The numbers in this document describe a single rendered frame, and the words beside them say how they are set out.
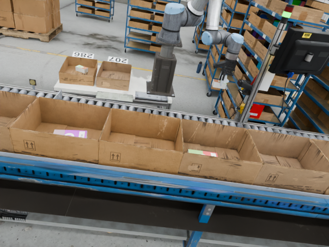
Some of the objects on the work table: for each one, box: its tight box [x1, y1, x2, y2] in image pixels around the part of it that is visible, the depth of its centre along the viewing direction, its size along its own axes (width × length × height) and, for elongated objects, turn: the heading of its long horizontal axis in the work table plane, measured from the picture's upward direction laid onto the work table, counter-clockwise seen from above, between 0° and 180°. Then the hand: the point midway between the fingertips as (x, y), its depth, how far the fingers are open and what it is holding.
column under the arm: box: [146, 51, 177, 97], centre depth 221 cm, size 26×26×33 cm
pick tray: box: [96, 61, 132, 91], centre depth 227 cm, size 28×38×10 cm
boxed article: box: [75, 65, 88, 74], centre depth 230 cm, size 6×10×5 cm, turn 55°
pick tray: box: [59, 56, 98, 86], centre depth 222 cm, size 28×38×10 cm
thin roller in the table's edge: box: [136, 96, 167, 101], centre depth 214 cm, size 2×28×2 cm, turn 80°
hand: (219, 83), depth 189 cm, fingers closed on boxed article, 6 cm apart
